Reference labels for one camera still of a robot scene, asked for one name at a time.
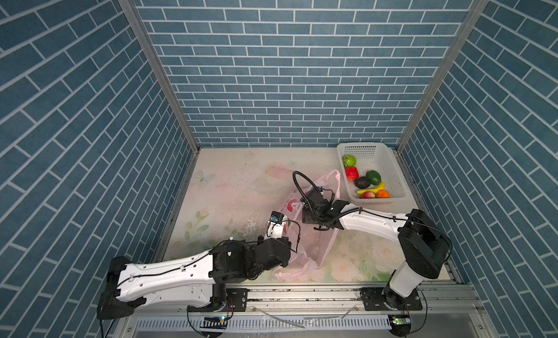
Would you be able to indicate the red apple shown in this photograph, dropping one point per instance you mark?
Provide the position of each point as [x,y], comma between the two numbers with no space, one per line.
[352,174]

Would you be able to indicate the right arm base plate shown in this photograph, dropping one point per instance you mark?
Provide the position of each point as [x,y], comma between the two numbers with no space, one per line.
[377,299]

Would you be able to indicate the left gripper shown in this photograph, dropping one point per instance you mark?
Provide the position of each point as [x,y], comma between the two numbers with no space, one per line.
[285,262]

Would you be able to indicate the dark green lime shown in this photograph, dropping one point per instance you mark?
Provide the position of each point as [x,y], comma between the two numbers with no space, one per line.
[374,177]

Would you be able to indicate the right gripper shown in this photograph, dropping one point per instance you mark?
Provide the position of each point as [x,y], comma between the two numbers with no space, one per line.
[305,216]

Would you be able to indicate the pink plastic bag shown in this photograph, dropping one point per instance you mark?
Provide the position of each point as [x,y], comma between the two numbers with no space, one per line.
[310,246]

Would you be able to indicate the yellow banana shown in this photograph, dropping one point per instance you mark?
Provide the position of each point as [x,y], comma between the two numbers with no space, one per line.
[374,190]

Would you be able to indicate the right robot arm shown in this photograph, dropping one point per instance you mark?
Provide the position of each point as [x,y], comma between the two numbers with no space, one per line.
[425,248]

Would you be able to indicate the orange tangerine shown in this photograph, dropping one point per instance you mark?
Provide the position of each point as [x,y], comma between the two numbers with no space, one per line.
[383,194]

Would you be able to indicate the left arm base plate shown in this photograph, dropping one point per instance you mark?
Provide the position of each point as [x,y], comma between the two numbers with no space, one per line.
[237,299]

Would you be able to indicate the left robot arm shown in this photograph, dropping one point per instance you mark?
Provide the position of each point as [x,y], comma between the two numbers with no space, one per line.
[198,281]

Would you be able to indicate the aluminium front rail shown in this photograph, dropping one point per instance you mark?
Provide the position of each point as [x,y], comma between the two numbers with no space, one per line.
[333,298]

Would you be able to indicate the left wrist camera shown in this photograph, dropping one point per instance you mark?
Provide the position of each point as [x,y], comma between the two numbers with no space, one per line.
[276,226]

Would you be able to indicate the white perforated plastic basket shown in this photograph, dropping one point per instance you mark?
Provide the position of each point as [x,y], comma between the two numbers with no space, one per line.
[374,156]

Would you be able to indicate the dark avocado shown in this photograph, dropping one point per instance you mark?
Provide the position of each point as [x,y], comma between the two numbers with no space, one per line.
[362,182]

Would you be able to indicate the light green bumpy fruit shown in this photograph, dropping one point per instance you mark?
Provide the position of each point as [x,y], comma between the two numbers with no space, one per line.
[348,161]

